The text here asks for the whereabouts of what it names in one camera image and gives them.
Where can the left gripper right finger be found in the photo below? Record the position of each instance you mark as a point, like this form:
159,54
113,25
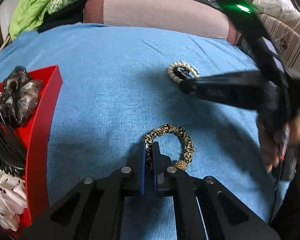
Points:
205,208

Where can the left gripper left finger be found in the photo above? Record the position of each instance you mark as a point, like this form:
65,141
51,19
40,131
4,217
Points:
93,209

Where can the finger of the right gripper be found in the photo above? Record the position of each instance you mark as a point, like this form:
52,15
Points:
236,97
247,80

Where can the white polka dot scrunchie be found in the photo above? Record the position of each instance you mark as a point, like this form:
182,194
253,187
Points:
13,200

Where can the black hair claw clip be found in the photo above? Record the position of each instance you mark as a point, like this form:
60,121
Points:
12,152

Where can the grey black scrunchie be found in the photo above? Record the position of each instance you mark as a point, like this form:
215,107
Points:
20,96

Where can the person right hand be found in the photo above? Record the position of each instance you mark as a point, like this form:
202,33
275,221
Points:
271,141

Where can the striped beige cushion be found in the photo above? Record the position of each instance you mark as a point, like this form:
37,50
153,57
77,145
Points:
286,34

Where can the white patterned pillow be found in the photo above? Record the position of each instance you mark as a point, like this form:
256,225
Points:
278,10

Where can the pink pillow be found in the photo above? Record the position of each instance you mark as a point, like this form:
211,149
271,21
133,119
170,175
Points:
186,16

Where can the red tray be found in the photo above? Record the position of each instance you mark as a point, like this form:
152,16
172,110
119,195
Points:
35,135

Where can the blue bed sheet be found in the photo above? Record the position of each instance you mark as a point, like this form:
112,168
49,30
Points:
116,89

